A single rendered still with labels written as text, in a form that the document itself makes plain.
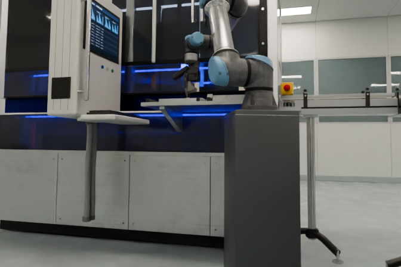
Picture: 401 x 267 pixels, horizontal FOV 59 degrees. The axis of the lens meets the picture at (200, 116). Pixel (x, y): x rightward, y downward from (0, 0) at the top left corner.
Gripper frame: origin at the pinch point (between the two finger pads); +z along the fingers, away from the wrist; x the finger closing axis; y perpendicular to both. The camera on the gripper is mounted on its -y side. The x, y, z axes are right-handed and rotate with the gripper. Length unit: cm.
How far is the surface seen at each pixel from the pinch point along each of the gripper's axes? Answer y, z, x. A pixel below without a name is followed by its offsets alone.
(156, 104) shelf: -11.3, 7.8, -19.8
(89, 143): -61, 29, -4
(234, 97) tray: 30.6, 4.3, -15.0
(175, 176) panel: -13, 49, 21
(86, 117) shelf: -44, 16, -35
